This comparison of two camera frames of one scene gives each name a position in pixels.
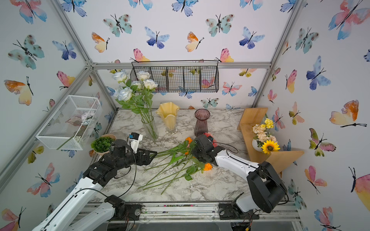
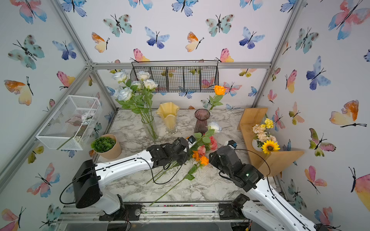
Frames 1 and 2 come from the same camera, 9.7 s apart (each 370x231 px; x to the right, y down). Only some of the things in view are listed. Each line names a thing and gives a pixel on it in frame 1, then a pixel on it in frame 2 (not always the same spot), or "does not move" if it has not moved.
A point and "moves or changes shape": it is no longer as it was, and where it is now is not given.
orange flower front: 207,166 moves or changes shape
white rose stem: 150,83 does not move
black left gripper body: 131,159 -> 181,158
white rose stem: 143,75 does not move
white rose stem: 123,94 does not move
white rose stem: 139,83 does not move
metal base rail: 130,213 does not move
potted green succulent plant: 102,145 does not move
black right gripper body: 200,155 -> 217,162
